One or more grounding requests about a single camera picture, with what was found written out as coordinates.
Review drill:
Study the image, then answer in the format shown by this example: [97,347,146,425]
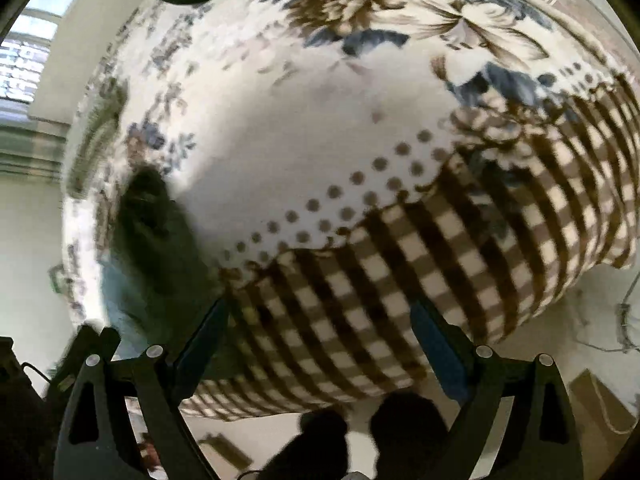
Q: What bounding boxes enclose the person's dark shoe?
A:
[369,391,452,480]
[259,407,351,480]

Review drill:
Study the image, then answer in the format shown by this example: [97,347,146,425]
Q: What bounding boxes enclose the grey floor cable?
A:
[575,301,640,361]

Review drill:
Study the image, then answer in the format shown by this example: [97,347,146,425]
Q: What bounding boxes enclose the dark green pants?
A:
[116,166,227,383]

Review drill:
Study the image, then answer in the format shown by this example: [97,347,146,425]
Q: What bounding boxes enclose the brown cardboard piece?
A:
[569,369,640,437]

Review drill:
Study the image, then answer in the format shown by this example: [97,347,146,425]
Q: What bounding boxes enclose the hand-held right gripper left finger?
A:
[52,297,231,480]

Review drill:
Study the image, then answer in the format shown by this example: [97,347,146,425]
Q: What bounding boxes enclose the floral checked printed blanket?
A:
[59,0,640,418]

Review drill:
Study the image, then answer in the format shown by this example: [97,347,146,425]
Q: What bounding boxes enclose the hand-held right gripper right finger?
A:
[409,300,586,480]

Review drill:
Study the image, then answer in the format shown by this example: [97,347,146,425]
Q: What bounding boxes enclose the window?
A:
[0,0,91,107]

